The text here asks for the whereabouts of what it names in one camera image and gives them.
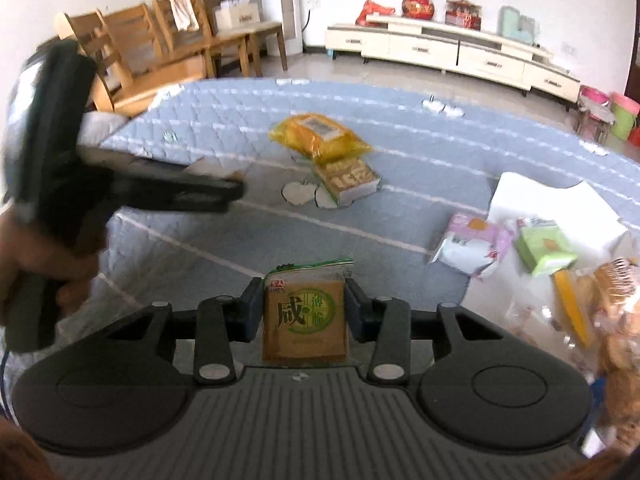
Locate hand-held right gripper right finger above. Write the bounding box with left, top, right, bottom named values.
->
left=344, top=277, right=528, bottom=387

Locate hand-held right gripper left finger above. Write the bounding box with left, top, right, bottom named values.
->
left=105, top=276, right=264, bottom=386

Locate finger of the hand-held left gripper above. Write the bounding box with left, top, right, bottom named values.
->
left=79, top=146, right=246, bottom=196
left=117, top=182, right=244, bottom=213

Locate green label cracker packet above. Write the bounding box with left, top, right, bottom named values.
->
left=262, top=257, right=353, bottom=367

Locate green wafer packet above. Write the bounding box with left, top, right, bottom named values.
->
left=515, top=217, right=579, bottom=277

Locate person's left hand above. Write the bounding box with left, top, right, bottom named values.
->
left=0, top=207, right=102, bottom=321

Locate grey sofa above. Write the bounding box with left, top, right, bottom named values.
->
left=81, top=110, right=132, bottom=149

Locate light wooden chair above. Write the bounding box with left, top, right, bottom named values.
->
left=102, top=2, right=168, bottom=81
left=55, top=10, right=207, bottom=117
left=151, top=0, right=221, bottom=80

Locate purple snack packet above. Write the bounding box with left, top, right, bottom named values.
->
left=431, top=212, right=514, bottom=279

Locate brown cracker packet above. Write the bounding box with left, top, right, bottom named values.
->
left=314, top=156, right=383, bottom=207

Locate blue quilted blanket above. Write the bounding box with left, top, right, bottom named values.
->
left=55, top=77, right=640, bottom=378

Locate yellow snack packet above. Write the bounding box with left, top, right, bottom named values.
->
left=268, top=114, right=373, bottom=163

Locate white towel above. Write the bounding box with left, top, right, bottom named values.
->
left=167, top=0, right=202, bottom=32

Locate dark-backed cream seat chair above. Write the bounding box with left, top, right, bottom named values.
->
left=202, top=0, right=289, bottom=79

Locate white gift bag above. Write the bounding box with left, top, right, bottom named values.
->
left=215, top=0, right=261, bottom=31

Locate white standing air conditioner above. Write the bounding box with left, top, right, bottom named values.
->
left=257, top=0, right=307, bottom=54

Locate white paper sheet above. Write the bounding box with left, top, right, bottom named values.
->
left=462, top=172, right=640, bottom=461

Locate orange clear bread packet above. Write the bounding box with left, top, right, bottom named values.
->
left=552, top=257, right=640, bottom=351

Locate red bag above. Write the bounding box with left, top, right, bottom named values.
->
left=356, top=0, right=396, bottom=28

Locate cream tv cabinet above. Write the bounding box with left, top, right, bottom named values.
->
left=325, top=14, right=584, bottom=107

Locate red jar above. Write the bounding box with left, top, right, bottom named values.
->
left=402, top=0, right=435, bottom=19

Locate small stool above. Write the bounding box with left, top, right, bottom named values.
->
left=576, top=102, right=617, bottom=144

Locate red gift box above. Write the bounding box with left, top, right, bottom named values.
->
left=444, top=0, right=484, bottom=31

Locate pink basin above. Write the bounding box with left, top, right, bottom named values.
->
left=579, top=86, right=612, bottom=107

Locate mint green box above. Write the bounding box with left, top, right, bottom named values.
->
left=500, top=6, right=542, bottom=44

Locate green bucket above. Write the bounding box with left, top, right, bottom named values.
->
left=610, top=92, right=640, bottom=141

